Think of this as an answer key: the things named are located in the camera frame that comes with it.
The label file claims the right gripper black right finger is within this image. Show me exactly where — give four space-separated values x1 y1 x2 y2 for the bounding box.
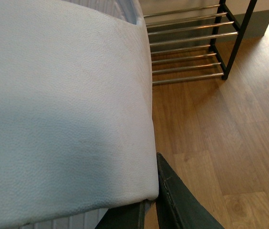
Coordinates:
155 153 223 229

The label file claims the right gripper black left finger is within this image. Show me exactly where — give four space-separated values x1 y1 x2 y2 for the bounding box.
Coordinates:
95 200 145 229

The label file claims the light blue slipper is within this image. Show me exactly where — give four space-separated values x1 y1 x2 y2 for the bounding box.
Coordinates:
0 0 159 229

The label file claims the black metal shoe rack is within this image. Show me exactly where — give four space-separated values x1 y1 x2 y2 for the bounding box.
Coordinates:
144 0 257 86

